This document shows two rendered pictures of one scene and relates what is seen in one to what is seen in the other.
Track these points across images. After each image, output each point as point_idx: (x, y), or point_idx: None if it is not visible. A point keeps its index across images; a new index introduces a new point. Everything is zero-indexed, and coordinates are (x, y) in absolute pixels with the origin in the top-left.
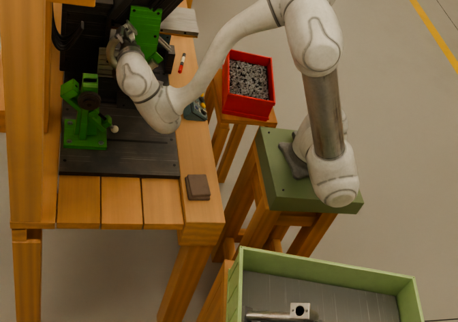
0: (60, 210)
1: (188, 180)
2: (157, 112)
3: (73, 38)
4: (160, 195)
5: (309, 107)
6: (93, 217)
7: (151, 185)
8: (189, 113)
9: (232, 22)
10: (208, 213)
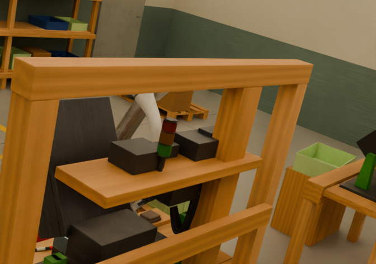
0: (225, 258)
1: (153, 218)
2: None
3: (178, 217)
4: (168, 232)
5: (143, 118)
6: None
7: (167, 236)
8: None
9: (158, 112)
10: (158, 212)
